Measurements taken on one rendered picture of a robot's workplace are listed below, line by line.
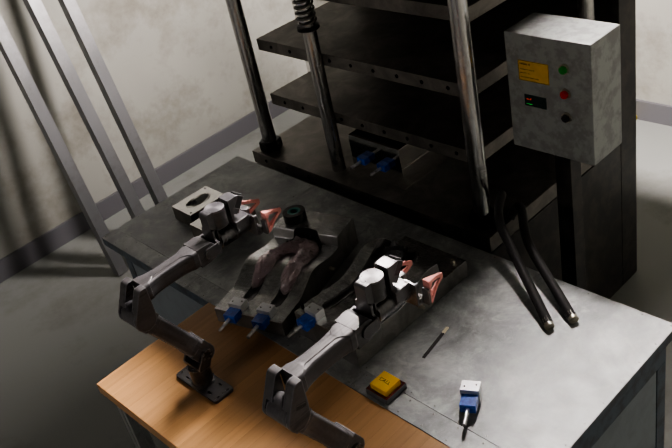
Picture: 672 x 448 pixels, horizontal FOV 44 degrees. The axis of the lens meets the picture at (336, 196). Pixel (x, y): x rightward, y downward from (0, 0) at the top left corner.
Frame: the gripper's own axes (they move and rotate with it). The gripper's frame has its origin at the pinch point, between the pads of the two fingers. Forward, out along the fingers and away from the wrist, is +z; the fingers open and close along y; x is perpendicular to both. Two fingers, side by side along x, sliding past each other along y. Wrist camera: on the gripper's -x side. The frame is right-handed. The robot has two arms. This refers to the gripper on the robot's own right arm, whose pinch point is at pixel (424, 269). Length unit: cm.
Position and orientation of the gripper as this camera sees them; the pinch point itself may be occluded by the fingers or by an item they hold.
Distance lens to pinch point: 210.0
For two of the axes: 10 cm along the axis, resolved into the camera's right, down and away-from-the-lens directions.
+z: 6.9, -4.8, 5.4
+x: 1.8, 8.4, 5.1
